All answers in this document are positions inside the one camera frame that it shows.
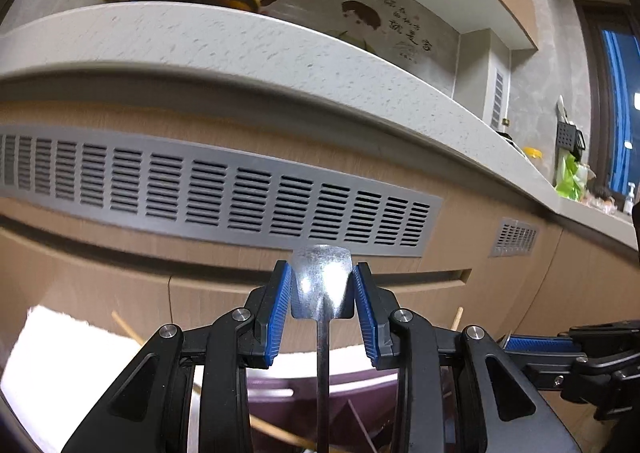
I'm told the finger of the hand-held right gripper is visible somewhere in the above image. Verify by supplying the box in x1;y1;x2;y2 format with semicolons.
520;355;601;391
502;320;640;359

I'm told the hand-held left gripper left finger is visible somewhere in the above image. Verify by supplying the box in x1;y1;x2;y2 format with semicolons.
62;260;293;453

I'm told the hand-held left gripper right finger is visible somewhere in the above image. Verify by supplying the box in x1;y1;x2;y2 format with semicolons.
351;261;581;453

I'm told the large steel spoon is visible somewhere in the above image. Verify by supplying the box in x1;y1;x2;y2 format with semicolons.
290;244;355;453

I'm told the purple plastic utensil holder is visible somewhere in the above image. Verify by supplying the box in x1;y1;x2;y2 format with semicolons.
190;353;466;453

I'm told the small grey vent grille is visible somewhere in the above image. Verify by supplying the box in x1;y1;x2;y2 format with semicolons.
490;217;541;258

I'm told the large grey vent grille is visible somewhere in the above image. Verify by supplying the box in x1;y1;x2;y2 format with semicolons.
0;133;444;260

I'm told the green plastic bag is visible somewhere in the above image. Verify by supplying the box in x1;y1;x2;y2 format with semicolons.
554;153;592;202

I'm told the black knife block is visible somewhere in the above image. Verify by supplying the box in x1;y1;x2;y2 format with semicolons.
556;95;587;160

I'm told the window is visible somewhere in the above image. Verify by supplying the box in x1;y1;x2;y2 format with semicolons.
574;0;640;214

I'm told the speckled stone countertop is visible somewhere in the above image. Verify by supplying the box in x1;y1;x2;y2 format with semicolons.
0;0;640;254

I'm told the white wall vent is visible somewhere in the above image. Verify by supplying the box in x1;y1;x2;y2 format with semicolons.
490;68;507;131

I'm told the cartoon wall sticker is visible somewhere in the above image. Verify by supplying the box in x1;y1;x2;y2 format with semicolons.
185;0;458;96

